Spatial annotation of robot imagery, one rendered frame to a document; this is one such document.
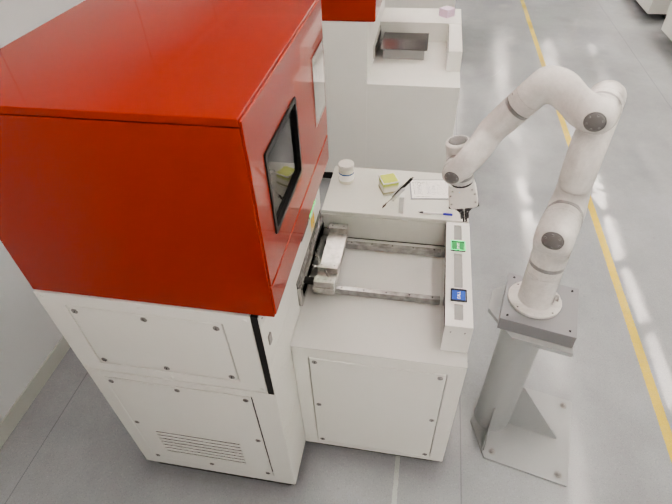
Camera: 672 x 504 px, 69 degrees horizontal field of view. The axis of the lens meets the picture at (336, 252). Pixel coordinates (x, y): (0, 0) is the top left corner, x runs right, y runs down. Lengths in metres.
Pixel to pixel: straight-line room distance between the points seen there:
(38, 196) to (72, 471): 1.68
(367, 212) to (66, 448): 1.84
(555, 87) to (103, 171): 1.16
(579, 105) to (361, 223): 1.02
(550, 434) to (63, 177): 2.26
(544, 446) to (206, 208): 2.00
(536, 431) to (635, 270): 1.43
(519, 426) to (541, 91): 1.66
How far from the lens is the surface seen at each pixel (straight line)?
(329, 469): 2.46
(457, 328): 1.69
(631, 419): 2.89
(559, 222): 1.63
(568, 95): 1.49
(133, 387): 1.96
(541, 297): 1.87
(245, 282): 1.28
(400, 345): 1.79
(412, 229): 2.11
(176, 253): 1.29
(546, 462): 2.60
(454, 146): 1.66
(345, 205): 2.12
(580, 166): 1.58
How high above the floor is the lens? 2.26
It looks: 43 degrees down
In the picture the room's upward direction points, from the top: 3 degrees counter-clockwise
